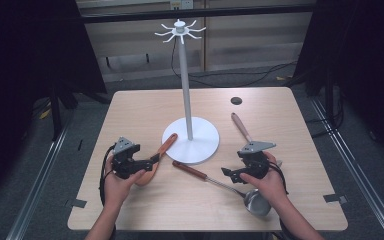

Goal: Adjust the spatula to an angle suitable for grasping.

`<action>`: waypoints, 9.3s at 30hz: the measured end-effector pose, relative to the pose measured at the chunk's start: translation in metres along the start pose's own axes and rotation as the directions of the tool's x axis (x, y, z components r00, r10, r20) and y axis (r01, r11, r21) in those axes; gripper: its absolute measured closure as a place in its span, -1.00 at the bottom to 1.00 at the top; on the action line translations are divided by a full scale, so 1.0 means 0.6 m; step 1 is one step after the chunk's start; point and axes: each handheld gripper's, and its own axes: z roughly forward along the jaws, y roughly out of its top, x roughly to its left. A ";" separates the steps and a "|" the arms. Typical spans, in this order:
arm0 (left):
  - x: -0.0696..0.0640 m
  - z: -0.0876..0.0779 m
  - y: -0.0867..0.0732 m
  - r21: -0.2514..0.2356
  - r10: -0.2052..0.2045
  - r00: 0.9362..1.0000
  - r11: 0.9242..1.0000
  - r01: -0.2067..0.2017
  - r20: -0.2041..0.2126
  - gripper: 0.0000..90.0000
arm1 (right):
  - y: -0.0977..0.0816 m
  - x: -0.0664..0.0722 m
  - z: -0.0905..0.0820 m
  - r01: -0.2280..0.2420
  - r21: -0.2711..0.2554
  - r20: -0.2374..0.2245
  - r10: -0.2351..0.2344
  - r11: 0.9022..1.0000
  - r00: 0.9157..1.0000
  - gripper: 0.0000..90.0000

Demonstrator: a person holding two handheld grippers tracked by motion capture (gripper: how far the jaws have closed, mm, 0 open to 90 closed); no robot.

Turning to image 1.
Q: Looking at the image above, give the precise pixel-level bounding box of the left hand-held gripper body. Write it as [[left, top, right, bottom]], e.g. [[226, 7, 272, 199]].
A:
[[110, 136, 154, 180]]

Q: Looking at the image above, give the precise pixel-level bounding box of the right hand-held gripper black cable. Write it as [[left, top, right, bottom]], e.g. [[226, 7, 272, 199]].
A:
[[268, 161, 293, 240]]

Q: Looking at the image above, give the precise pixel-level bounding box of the left hand-held gripper black cable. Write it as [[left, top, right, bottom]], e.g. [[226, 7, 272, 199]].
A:
[[98, 143, 118, 240]]

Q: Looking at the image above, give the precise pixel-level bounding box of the orange wooden spatula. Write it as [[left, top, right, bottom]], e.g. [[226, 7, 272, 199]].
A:
[[135, 132, 179, 187]]

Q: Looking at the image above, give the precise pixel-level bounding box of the grey tape piece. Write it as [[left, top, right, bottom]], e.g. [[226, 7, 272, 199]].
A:
[[64, 198, 88, 209], [323, 193, 349, 205]]

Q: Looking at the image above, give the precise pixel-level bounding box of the black horizontal bar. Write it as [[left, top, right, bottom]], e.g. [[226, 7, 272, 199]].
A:
[[79, 3, 318, 24]]

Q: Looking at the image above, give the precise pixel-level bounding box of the steel ladle with brown handle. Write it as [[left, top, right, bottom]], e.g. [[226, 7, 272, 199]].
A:
[[171, 160, 273, 218]]

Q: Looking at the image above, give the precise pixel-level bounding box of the black curtain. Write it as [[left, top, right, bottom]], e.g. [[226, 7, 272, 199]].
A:
[[293, 0, 384, 168], [0, 0, 108, 208]]

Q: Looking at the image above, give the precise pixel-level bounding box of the black floor cable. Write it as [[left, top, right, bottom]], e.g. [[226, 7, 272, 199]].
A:
[[170, 39, 298, 88]]

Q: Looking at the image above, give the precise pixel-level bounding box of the white wall outlet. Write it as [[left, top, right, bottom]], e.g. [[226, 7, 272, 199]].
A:
[[169, 0, 194, 10]]

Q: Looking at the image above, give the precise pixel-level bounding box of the black metal stand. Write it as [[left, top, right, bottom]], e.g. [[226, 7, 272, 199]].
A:
[[48, 84, 65, 141], [324, 76, 344, 134]]

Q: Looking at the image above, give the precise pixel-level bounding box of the person's right hand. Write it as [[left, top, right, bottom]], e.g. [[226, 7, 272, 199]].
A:
[[240, 152, 288, 206]]

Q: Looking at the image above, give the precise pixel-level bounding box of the person's left hand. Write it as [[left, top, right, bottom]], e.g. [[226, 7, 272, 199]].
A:
[[103, 166, 148, 208]]

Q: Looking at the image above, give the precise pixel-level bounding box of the metal floor rail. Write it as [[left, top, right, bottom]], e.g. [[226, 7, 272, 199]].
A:
[[6, 123, 71, 240], [309, 96, 384, 240]]

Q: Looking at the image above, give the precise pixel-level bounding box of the white utensil stand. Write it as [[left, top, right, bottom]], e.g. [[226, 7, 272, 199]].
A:
[[154, 18, 220, 165]]

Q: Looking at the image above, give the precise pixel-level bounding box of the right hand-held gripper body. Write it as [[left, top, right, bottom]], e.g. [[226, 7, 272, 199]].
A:
[[237, 141, 277, 180]]

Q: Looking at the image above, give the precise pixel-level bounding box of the hand-held gripper black cable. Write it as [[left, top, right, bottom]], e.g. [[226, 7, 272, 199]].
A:
[[268, 161, 293, 240], [98, 143, 118, 240]]

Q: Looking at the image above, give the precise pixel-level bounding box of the pale beige spoon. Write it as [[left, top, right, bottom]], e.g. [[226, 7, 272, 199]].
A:
[[230, 112, 284, 168]]

